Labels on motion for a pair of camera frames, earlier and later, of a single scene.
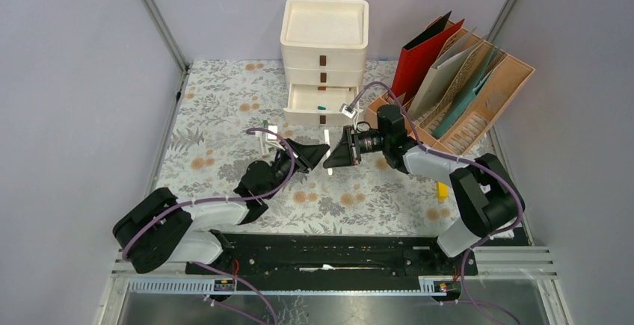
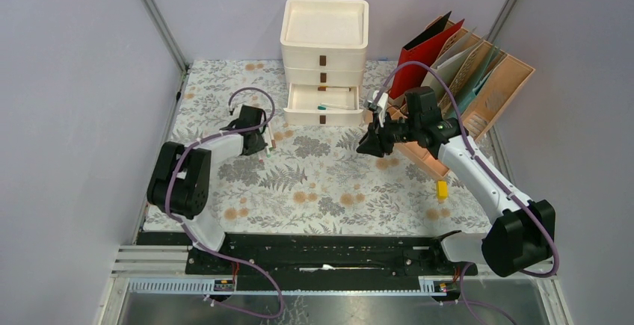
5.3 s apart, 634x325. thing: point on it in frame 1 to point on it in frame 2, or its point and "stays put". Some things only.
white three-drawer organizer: [324, 45] stays put
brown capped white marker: [335, 88] stays put
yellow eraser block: [442, 190] stays put
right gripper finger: [347, 152] to [371, 144]
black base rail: [333, 255] stays put
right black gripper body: [371, 141] to [398, 131]
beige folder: [439, 75] stays put
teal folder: [484, 65] stays put
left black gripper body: [283, 164] to [259, 143]
